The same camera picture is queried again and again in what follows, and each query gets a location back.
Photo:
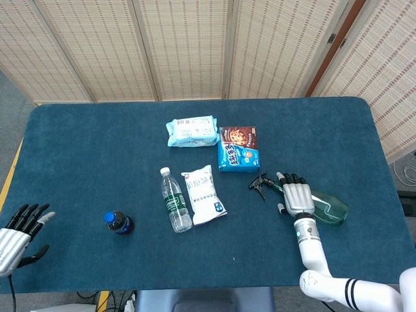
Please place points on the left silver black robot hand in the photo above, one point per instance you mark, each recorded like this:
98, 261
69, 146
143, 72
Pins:
11, 247

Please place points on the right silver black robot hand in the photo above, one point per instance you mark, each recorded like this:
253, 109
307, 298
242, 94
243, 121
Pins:
297, 198

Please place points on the green transparent spray bottle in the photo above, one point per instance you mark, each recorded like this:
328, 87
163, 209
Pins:
331, 208

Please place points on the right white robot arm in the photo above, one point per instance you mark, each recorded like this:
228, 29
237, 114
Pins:
312, 247

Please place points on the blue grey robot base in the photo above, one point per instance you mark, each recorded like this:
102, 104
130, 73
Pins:
195, 300

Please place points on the small cola bottle blue cap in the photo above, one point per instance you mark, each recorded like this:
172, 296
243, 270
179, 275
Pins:
121, 224

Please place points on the clear water bottle green label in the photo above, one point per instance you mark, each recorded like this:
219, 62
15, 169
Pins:
175, 201

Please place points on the blue brown cookie box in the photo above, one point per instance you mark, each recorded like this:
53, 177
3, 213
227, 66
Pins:
239, 149

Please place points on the white box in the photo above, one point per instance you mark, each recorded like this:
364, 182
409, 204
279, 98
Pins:
74, 308

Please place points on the white plastic pouch blue print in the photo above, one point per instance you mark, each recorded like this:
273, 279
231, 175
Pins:
203, 195

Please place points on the black floor stand base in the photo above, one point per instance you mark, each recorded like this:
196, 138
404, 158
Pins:
409, 195

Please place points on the light blue wet wipes pack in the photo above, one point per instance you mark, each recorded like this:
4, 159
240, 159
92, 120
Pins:
191, 131

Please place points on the dark blue table cloth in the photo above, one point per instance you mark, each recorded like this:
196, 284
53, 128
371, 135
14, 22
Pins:
97, 146

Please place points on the white power strip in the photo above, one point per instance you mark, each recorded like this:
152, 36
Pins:
130, 306

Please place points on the woven bamboo screen panel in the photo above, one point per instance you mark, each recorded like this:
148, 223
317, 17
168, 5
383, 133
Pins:
279, 48
26, 48
383, 65
185, 48
97, 48

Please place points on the black screen hinge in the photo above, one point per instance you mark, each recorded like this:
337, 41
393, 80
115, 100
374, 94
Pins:
343, 43
331, 38

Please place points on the brown wooden post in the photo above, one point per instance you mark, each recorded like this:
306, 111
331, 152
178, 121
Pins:
322, 71

